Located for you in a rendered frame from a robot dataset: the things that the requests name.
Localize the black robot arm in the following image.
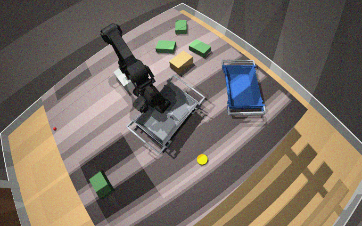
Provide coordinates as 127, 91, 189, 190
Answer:
100, 23, 163, 113

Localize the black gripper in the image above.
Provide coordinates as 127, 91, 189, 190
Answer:
133, 88, 171, 113

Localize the yellow ball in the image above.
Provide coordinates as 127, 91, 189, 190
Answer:
197, 154, 207, 165

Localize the tan box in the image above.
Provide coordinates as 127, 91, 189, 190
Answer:
169, 50, 193, 74

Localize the green block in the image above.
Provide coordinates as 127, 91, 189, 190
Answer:
156, 40, 177, 54
175, 20, 187, 34
189, 39, 211, 58
89, 171, 115, 199

